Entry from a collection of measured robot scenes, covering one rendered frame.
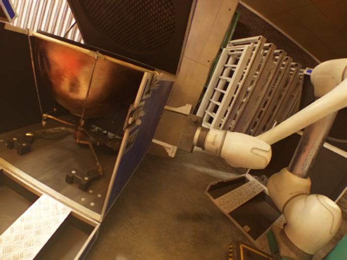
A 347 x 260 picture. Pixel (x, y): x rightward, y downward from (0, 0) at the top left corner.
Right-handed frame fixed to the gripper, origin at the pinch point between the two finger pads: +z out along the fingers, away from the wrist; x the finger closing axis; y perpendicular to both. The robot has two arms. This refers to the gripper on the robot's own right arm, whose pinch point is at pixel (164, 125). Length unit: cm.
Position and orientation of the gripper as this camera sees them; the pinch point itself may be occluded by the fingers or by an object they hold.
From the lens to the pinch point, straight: 63.7
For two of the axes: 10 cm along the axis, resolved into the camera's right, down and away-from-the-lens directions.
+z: -8.8, -2.7, 3.8
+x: -3.4, 9.3, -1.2
